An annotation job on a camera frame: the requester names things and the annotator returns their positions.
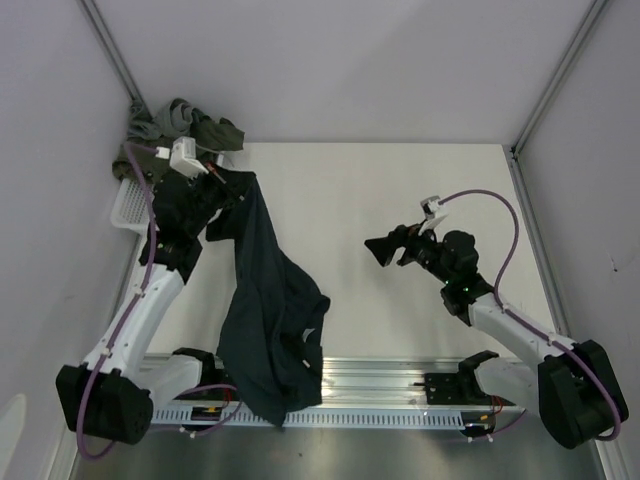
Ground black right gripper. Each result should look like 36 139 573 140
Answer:
364 219 454 286

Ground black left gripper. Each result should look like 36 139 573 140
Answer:
185 160 256 237

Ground dark navy shorts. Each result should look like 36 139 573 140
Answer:
206 170 330 427

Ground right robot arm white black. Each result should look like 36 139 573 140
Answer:
364 225 629 449

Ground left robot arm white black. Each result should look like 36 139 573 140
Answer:
55 172 242 445

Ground white plastic basket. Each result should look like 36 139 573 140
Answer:
110 152 226 234

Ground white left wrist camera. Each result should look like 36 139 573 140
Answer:
155 136 208 179

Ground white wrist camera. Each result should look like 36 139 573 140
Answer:
155 136 208 179
418 196 448 236

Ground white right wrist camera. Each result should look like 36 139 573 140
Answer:
418 196 448 236

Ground grey shorts with drawstring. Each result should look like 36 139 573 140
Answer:
126 98 203 140

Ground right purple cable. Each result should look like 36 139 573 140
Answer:
437 189 630 440

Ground aluminium mounting rail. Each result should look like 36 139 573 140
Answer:
153 359 513 416

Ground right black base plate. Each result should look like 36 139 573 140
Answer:
424 372 492 406

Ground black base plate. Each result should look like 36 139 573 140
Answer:
424 372 492 406
177 369 239 402

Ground right aluminium corner post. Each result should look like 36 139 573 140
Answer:
509 0 614 156

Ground aluminium corner post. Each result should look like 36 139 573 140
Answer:
509 0 614 156
77 0 146 105

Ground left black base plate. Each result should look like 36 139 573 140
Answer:
177 369 239 402

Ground left aluminium corner post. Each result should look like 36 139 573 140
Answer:
77 0 146 105

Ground slotted grey cable duct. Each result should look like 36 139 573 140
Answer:
151 406 465 431

